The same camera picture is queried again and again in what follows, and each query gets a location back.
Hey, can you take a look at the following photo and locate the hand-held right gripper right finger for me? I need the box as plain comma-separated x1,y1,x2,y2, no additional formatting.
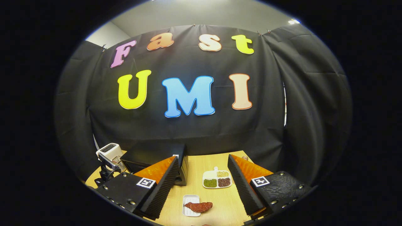
227,154,312,225

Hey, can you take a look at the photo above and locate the black backdrop cloth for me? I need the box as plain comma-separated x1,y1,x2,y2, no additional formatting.
53,24,354,186

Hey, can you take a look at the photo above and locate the red meat slice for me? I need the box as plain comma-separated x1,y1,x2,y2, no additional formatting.
184,202,213,213

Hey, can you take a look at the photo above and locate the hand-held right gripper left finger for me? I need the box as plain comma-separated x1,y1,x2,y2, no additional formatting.
95,155,181,220

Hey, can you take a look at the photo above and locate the white toaster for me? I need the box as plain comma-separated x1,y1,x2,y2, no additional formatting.
96,143,124,161

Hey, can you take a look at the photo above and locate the black electric oven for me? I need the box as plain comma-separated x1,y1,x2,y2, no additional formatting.
121,143,188,186

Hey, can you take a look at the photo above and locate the white rectangular tray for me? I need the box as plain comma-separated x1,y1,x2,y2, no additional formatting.
182,195,201,217

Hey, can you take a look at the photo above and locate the white divided bean plate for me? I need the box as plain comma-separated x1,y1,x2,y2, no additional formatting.
202,167,233,189

